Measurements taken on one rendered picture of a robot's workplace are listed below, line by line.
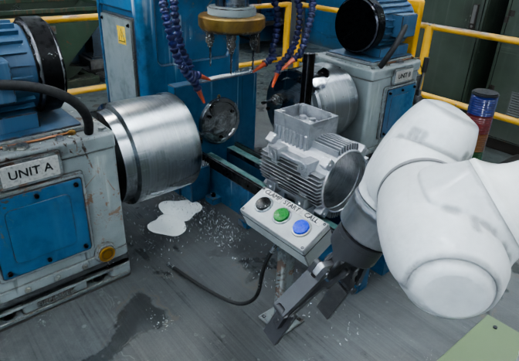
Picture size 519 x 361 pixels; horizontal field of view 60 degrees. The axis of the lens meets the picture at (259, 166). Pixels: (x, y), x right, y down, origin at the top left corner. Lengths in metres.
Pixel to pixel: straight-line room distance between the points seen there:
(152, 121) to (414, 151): 0.66
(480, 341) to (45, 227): 0.88
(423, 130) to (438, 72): 3.87
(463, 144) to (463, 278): 0.20
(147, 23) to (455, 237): 1.09
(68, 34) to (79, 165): 4.39
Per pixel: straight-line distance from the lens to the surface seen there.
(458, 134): 0.57
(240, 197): 1.28
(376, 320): 1.04
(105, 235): 1.05
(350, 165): 1.15
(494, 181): 0.46
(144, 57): 1.36
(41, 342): 1.03
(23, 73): 0.94
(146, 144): 1.03
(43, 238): 0.98
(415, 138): 0.57
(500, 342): 1.06
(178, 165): 1.08
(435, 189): 0.46
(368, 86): 1.52
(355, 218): 0.63
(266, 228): 0.83
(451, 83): 4.38
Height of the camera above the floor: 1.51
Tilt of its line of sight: 26 degrees down
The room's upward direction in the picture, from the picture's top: 2 degrees clockwise
